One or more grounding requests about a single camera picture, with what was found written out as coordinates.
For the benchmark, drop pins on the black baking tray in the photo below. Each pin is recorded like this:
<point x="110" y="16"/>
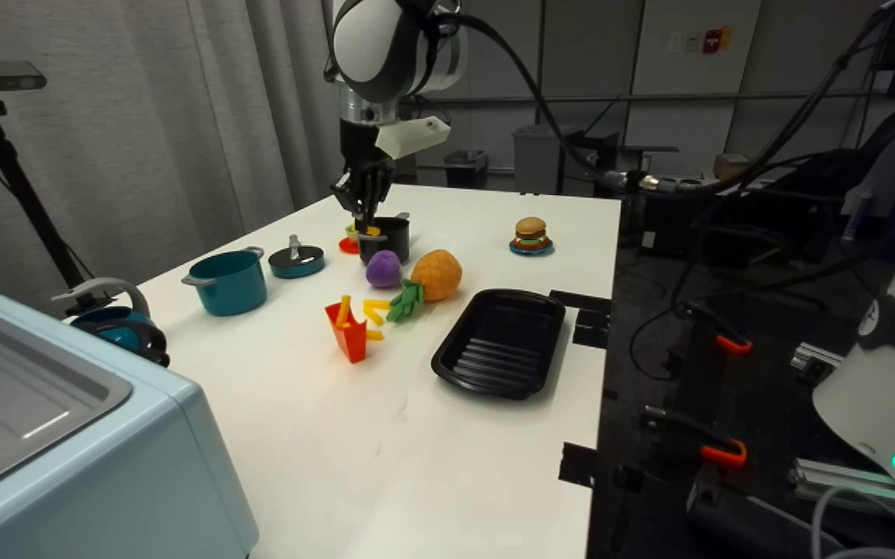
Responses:
<point x="502" y="346"/>

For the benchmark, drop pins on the red fries pack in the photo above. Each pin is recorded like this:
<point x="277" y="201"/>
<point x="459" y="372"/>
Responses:
<point x="349" y="330"/>

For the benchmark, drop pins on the black toy saucepan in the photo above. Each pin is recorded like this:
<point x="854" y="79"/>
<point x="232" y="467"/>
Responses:
<point x="396" y="234"/>

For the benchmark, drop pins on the toy burger on plate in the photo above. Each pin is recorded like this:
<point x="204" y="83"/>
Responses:
<point x="530" y="237"/>

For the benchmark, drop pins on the black camera tripod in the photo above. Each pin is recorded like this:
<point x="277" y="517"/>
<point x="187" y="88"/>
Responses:
<point x="26" y="76"/>

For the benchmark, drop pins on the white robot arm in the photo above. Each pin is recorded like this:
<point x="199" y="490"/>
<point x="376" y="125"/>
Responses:
<point x="388" y="53"/>

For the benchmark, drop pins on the purple plush eggplant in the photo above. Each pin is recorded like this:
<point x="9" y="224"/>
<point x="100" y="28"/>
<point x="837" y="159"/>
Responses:
<point x="384" y="271"/>

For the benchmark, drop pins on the orange-handled clamp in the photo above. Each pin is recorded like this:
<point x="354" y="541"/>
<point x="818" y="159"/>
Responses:
<point x="689" y="432"/>
<point x="722" y="330"/>

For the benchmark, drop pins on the teal pot lid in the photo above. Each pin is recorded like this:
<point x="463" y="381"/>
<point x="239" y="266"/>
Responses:
<point x="296" y="258"/>

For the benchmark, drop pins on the teal toy pot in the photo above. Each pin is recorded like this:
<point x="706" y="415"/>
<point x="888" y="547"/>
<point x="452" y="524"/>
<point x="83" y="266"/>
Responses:
<point x="227" y="284"/>

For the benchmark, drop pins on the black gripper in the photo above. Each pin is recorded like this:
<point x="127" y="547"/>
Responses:
<point x="372" y="150"/>

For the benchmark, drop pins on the teal toy kettle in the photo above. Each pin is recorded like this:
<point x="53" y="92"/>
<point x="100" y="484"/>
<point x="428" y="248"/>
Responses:
<point x="116" y="311"/>

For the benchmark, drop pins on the red toy under saucepan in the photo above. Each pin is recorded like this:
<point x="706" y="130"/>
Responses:
<point x="349" y="248"/>

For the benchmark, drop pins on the plush pineapple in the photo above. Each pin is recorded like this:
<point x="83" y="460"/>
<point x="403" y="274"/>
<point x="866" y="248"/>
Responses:
<point x="433" y="278"/>

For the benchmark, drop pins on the light blue toy oven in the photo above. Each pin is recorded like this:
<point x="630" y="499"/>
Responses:
<point x="108" y="455"/>

